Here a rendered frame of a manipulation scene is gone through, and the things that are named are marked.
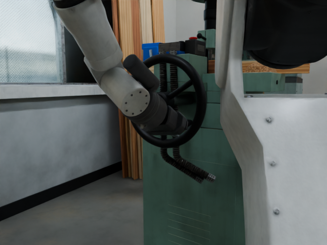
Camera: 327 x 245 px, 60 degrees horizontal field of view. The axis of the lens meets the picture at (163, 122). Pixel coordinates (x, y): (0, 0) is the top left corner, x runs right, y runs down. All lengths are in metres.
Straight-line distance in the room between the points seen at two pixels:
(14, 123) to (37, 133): 0.19
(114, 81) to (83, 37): 0.12
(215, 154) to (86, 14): 0.69
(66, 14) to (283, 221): 0.40
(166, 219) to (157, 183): 0.15
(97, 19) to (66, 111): 1.90
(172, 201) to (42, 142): 1.32
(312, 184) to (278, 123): 0.07
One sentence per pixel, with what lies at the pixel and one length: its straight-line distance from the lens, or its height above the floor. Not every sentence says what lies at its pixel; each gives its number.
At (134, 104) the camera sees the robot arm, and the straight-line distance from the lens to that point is 0.56.
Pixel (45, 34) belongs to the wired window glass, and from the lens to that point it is 2.36.
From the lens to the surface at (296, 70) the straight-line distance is 1.07.
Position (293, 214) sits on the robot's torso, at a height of 0.74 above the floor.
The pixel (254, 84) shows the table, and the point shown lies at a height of 0.86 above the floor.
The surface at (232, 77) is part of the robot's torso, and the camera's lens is 0.32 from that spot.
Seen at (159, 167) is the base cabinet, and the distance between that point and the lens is 1.14.
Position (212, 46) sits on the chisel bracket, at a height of 1.01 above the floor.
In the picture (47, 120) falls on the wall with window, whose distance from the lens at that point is 2.24.
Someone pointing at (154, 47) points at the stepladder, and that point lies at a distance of 2.09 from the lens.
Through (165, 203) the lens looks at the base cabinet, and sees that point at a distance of 1.17.
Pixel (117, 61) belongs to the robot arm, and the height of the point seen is 0.90.
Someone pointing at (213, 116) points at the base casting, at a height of 0.75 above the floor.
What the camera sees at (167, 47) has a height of 0.98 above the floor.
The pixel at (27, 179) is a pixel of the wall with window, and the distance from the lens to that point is 2.21.
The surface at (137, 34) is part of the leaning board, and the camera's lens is 2.93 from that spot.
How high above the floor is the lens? 0.86
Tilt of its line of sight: 8 degrees down
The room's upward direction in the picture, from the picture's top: straight up
